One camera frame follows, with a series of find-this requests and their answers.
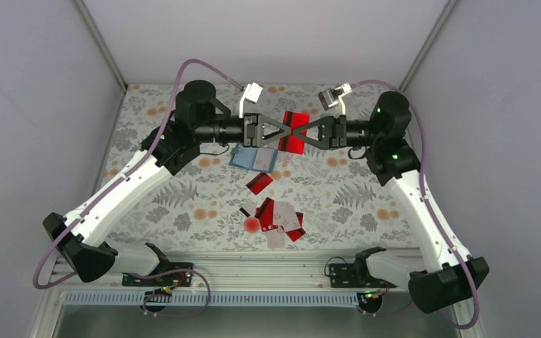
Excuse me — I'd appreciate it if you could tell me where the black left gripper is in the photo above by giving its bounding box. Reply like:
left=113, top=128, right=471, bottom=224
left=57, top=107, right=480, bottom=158
left=195, top=112, right=290, bottom=148

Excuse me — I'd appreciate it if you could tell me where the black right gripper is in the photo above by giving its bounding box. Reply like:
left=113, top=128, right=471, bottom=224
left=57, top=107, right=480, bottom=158
left=291, top=114, right=380, bottom=151

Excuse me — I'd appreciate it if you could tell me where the red card with black stripe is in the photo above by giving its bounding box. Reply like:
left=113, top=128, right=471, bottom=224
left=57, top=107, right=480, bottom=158
left=278, top=111, right=310, bottom=155

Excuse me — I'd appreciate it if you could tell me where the blue leather card holder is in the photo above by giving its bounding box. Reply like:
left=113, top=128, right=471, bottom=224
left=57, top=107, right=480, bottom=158
left=229, top=144, right=261, bottom=173

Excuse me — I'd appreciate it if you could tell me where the white floral card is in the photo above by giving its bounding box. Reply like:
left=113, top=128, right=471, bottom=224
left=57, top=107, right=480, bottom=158
left=251, top=148, right=278, bottom=173
left=278, top=152, right=294, bottom=167

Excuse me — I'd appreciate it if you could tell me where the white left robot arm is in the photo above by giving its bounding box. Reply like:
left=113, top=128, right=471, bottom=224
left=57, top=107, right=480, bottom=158
left=43, top=80, right=291, bottom=285

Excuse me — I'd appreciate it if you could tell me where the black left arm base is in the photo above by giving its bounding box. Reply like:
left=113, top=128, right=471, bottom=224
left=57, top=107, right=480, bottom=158
left=122, top=243, right=194, bottom=289

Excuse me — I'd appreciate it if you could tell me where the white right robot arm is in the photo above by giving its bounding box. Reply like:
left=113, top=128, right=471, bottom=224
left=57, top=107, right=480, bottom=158
left=292, top=89, right=490, bottom=313

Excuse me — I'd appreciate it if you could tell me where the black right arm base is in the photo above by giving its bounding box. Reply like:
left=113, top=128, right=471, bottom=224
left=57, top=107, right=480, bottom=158
left=325, top=263, right=395, bottom=289

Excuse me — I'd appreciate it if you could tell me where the white floral card on table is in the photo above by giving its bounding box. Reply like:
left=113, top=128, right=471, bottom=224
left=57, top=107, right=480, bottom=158
left=278, top=152, right=294, bottom=167

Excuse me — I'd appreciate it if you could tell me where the white card with red circle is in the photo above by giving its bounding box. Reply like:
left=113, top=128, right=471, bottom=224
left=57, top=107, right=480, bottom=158
left=240, top=207, right=261, bottom=233

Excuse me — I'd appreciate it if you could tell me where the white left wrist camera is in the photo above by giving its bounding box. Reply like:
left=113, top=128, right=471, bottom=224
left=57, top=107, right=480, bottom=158
left=237, top=82, right=263, bottom=118

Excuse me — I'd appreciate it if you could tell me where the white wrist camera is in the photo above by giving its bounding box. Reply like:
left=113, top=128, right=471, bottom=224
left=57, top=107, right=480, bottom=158
left=237, top=82, right=263, bottom=118
left=318, top=82, right=352, bottom=115

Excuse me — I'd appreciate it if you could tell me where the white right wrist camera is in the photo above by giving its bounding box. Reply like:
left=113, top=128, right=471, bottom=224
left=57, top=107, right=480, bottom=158
left=318, top=82, right=352, bottom=115

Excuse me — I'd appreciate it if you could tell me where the aluminium rail frame front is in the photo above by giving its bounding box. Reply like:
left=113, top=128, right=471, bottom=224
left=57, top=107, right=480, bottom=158
left=45, top=249, right=425, bottom=292

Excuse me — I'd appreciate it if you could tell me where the aluminium corner post left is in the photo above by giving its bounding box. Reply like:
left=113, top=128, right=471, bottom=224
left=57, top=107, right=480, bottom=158
left=73, top=0, right=128, bottom=94

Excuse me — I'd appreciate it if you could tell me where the aluminium corner post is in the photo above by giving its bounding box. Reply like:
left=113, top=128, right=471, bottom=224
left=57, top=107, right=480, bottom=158
left=73, top=0, right=128, bottom=94
left=399, top=0, right=459, bottom=92

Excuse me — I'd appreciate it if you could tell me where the aluminium corner post right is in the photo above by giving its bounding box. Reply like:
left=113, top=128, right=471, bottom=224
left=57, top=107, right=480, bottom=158
left=399, top=0, right=459, bottom=92

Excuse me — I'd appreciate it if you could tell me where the white cable duct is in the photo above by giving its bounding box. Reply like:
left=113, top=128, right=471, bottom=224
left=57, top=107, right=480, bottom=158
left=61, top=290, right=358, bottom=308

